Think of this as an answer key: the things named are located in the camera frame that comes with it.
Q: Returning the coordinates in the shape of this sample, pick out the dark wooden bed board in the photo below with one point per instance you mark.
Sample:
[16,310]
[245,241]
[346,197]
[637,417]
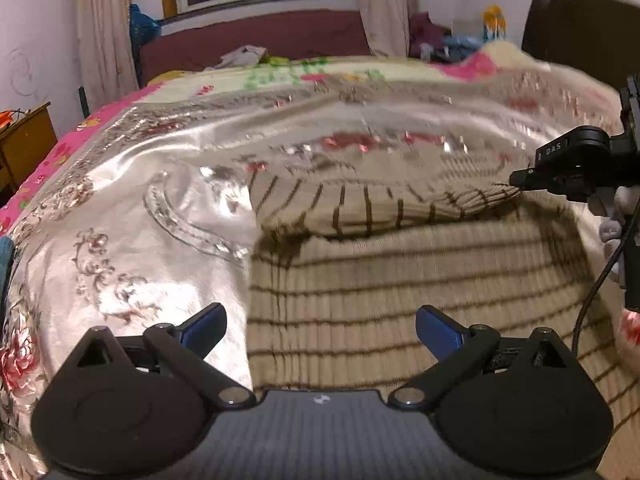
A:
[575,30]

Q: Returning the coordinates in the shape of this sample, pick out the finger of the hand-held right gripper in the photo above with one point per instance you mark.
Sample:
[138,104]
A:
[580,147]
[560,182]

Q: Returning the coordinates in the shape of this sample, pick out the silver floral bedspread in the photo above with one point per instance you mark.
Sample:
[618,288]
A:
[150,200]

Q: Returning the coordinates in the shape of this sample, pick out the light blue clothing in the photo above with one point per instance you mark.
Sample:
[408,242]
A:
[457,45]

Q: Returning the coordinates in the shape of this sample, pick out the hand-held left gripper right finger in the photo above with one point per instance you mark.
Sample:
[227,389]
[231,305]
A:
[437,330]

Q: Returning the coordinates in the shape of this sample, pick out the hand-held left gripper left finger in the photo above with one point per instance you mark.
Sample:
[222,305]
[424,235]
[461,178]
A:
[207,324]

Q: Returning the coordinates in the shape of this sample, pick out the grey white crumpled clothing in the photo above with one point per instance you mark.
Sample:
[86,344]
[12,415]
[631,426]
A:
[240,57]

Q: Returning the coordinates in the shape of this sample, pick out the person's right hand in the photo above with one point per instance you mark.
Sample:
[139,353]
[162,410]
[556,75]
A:
[612,230]

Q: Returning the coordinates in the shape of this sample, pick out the blue cloth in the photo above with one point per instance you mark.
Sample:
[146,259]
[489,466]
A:
[5,260]

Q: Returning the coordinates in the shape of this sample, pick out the purple clothing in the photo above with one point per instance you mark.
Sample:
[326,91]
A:
[425,32]

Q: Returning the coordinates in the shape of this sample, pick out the wooden nightstand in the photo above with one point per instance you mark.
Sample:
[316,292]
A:
[25,145]

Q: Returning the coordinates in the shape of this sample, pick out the beige curtain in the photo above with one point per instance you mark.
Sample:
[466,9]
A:
[387,5]
[105,25]

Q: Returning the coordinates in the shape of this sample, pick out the orange item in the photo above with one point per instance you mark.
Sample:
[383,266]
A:
[7,117]

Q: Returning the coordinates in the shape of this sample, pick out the pink and green printed blanket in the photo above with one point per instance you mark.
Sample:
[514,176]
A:
[75,135]

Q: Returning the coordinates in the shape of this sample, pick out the beige brown-striped knit garment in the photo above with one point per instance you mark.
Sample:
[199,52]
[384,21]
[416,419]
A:
[360,280]

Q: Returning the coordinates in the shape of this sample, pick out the blue plastic bag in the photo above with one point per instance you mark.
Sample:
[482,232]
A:
[142,27]

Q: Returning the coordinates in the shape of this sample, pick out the dark red headboard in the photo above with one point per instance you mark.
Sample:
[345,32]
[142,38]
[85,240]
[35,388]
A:
[260,35]

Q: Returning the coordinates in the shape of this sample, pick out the yellow and blue toy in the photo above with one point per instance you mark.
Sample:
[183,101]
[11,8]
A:
[494,20]

